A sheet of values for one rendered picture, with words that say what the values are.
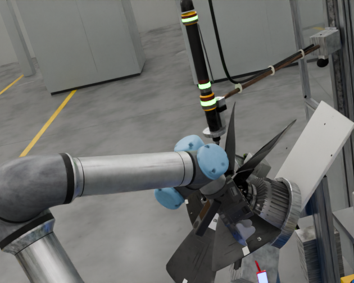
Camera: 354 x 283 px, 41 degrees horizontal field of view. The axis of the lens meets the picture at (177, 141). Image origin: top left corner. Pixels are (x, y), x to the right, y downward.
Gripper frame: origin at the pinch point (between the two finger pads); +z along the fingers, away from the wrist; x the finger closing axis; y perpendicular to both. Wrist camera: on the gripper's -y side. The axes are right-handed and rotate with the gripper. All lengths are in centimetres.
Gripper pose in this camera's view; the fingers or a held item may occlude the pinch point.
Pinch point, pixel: (241, 242)
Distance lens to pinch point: 136.2
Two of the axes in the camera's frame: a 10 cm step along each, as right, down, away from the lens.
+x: -1.1, -3.7, 9.2
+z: 5.1, 7.8, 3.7
